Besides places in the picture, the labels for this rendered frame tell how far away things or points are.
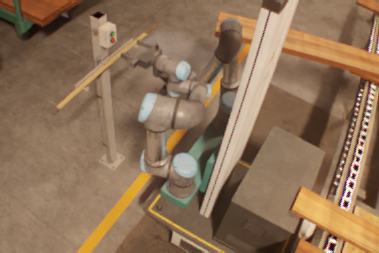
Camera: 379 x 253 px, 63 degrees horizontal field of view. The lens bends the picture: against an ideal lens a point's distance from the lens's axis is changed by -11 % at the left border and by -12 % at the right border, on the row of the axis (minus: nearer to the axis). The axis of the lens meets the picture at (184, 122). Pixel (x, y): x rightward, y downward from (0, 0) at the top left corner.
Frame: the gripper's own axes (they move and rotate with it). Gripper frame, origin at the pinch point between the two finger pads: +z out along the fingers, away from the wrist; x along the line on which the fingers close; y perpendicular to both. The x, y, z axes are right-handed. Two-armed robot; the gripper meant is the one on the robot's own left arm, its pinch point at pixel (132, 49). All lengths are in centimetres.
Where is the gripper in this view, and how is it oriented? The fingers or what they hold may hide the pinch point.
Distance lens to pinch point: 173.4
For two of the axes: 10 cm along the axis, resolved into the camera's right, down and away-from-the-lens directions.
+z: -8.6, -4.5, 2.6
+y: 1.0, -6.4, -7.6
